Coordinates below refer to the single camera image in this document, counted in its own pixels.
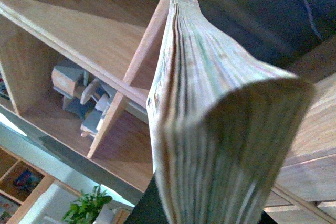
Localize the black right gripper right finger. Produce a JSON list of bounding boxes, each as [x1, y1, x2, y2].
[[258, 211, 277, 224]]

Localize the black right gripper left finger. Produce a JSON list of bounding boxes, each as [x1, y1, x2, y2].
[[127, 176, 168, 224]]

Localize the white illustrated paperback book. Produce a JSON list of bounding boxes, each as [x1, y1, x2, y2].
[[146, 0, 315, 223]]

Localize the green potted plant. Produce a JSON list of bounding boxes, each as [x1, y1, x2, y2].
[[62, 185, 113, 224]]

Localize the wooden toy figures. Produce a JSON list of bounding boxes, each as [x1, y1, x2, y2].
[[51, 59, 117, 138]]

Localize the light wooden bookshelf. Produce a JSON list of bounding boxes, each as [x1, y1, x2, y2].
[[1, 0, 335, 223]]

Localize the dark blue curtain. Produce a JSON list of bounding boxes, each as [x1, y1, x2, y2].
[[198, 0, 335, 67]]

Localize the thin white cable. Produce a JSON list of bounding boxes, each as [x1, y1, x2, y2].
[[290, 0, 323, 40]]

